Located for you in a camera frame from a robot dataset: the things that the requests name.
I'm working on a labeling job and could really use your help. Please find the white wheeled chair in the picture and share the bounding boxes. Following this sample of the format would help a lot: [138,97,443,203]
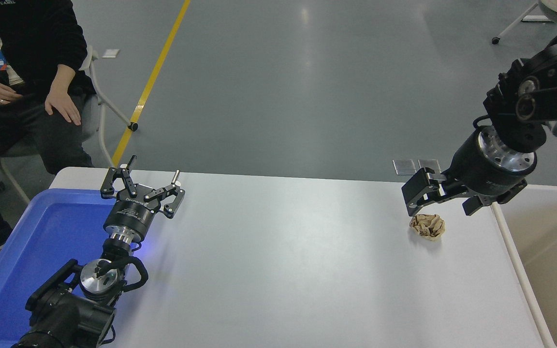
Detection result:
[491,0,557,45]

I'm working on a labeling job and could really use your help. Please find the tan paper ball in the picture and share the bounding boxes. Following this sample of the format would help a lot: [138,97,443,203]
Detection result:
[409,213,446,242]

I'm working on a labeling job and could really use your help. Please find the person's left hand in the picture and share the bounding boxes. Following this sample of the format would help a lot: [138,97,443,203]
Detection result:
[44,85,83,127]

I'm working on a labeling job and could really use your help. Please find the large pale bin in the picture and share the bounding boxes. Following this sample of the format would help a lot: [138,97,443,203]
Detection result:
[490,184,557,348]

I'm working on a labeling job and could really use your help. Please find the blue plastic tray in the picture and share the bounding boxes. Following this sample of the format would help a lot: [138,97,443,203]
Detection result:
[0,188,136,348]

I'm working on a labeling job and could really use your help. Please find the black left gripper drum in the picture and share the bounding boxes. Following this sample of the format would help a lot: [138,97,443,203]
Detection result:
[103,196,159,241]

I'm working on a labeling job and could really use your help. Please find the seated person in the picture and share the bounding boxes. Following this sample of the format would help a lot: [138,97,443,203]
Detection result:
[0,0,99,252]

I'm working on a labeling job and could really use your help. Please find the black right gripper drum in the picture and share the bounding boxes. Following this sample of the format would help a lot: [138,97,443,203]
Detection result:
[445,132,536,197]

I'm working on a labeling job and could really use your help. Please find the white frame chair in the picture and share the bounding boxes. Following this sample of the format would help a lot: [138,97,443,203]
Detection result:
[0,46,140,206]

